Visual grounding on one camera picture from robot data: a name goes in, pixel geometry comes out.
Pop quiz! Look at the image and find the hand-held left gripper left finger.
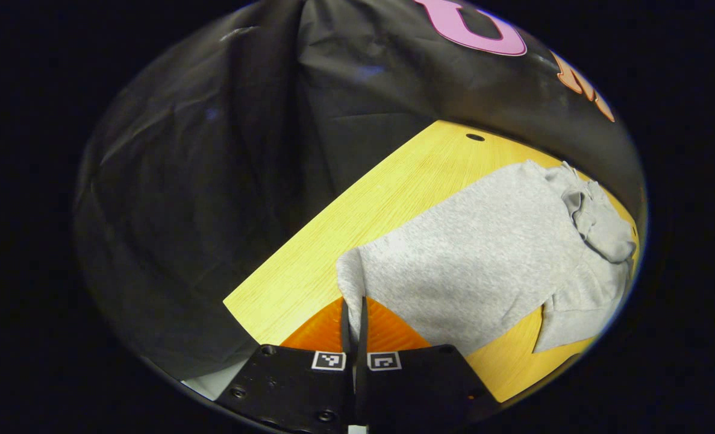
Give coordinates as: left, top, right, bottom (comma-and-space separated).
216, 295, 355, 432

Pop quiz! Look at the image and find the black backdrop cloth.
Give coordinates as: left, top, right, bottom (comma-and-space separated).
74, 0, 647, 380

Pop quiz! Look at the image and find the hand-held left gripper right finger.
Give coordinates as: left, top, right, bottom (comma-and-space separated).
354, 295, 502, 429

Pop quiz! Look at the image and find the grey sweatshirt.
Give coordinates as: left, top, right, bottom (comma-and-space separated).
336, 160, 638, 356

